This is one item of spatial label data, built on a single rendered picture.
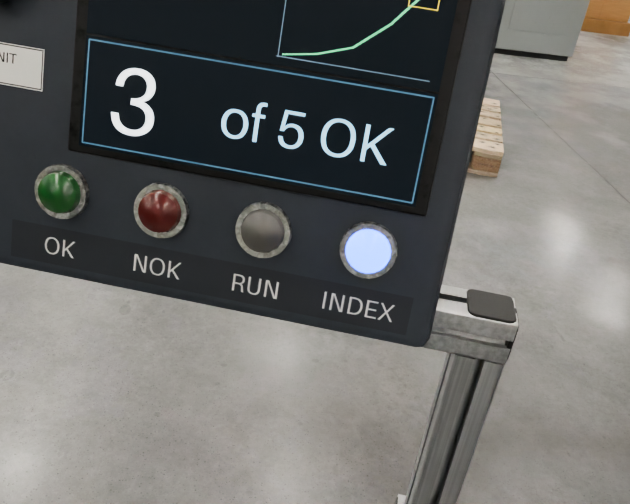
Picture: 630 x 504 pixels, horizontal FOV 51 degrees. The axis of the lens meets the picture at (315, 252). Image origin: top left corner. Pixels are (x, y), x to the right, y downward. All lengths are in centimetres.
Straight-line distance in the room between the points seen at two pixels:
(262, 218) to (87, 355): 172
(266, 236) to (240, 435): 147
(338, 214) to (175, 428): 149
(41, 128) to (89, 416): 151
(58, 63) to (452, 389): 29
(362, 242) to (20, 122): 17
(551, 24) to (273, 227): 647
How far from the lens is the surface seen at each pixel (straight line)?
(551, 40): 678
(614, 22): 909
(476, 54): 30
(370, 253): 30
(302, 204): 30
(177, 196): 31
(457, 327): 39
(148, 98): 32
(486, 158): 354
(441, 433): 45
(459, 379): 42
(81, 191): 33
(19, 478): 171
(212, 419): 179
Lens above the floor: 126
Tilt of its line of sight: 30 degrees down
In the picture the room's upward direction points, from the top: 8 degrees clockwise
